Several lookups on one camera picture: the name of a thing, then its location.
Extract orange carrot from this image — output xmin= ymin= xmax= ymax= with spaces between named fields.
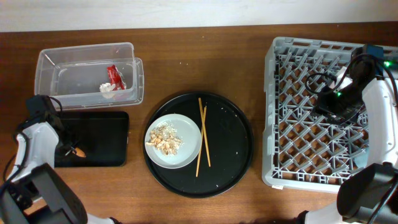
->
xmin=73 ymin=147 xmax=86 ymax=158

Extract white tissue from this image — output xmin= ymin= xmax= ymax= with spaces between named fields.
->
xmin=99 ymin=83 xmax=116 ymax=99

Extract red snack wrapper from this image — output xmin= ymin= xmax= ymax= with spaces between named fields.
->
xmin=107 ymin=65 xmax=127 ymax=91

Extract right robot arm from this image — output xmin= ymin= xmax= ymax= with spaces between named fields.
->
xmin=294 ymin=44 xmax=397 ymax=223

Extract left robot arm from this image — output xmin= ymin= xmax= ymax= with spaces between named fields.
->
xmin=1 ymin=95 xmax=118 ymax=223

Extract grey dishwasher rack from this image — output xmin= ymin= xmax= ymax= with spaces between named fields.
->
xmin=261 ymin=36 xmax=398 ymax=194

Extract clear plastic bin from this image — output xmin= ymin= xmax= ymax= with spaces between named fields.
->
xmin=34 ymin=42 xmax=144 ymax=110

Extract black rectangular tray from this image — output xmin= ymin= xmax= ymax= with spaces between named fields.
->
xmin=55 ymin=111 xmax=129 ymax=167

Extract round black serving tray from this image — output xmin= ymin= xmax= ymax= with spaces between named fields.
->
xmin=144 ymin=92 xmax=254 ymax=198

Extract nut shell scraps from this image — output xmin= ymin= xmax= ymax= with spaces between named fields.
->
xmin=146 ymin=123 xmax=183 ymax=156

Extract left wooden chopstick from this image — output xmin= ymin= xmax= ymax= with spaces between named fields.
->
xmin=195 ymin=106 xmax=206 ymax=177

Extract wooden chopstick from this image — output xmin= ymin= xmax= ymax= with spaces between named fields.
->
xmin=195 ymin=106 xmax=206 ymax=177
xmin=198 ymin=98 xmax=211 ymax=167

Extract right wooden chopstick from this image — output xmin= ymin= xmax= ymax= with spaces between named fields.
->
xmin=198 ymin=98 xmax=211 ymax=167

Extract grey plate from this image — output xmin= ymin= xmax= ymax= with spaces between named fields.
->
xmin=144 ymin=114 xmax=201 ymax=169

